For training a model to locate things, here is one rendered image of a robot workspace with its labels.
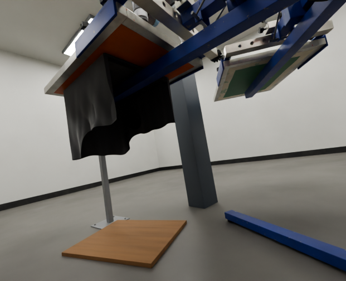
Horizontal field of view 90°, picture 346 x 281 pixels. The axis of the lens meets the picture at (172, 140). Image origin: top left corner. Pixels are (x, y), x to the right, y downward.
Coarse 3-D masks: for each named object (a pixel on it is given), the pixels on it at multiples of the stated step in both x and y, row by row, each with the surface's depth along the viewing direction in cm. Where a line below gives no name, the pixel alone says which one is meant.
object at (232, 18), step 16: (256, 0) 55; (272, 0) 52; (288, 0) 52; (224, 16) 61; (240, 16) 58; (256, 16) 56; (208, 32) 65; (224, 32) 61; (240, 32) 63; (176, 48) 74; (192, 48) 70; (208, 48) 69; (160, 64) 80; (176, 64) 78; (128, 80) 96; (144, 80) 88
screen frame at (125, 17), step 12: (120, 12) 57; (132, 12) 62; (120, 24) 62; (132, 24) 63; (144, 24) 66; (108, 36) 67; (144, 36) 70; (156, 36) 71; (96, 48) 72; (168, 48) 80; (72, 60) 79; (84, 60) 79; (192, 60) 94; (60, 72) 88; (72, 72) 87; (48, 84) 99; (60, 84) 97
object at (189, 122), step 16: (192, 80) 153; (176, 96) 152; (192, 96) 150; (176, 112) 153; (192, 112) 146; (176, 128) 155; (192, 128) 143; (192, 144) 141; (192, 160) 142; (208, 160) 149; (192, 176) 143; (208, 176) 145; (192, 192) 145; (208, 192) 142
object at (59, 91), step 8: (120, 32) 66; (128, 32) 66; (136, 32) 67; (112, 40) 69; (120, 40) 70; (128, 40) 71; (136, 40) 71; (144, 40) 72; (104, 48) 73; (112, 48) 74; (120, 48) 75; (128, 48) 75; (136, 48) 76; (144, 48) 77; (152, 48) 78; (160, 48) 79; (96, 56) 78; (120, 56) 80; (128, 56) 81; (136, 56) 82; (144, 56) 83; (152, 56) 85; (88, 64) 82; (136, 64) 89; (144, 64) 90; (80, 72) 88; (72, 80) 95; (64, 88) 102
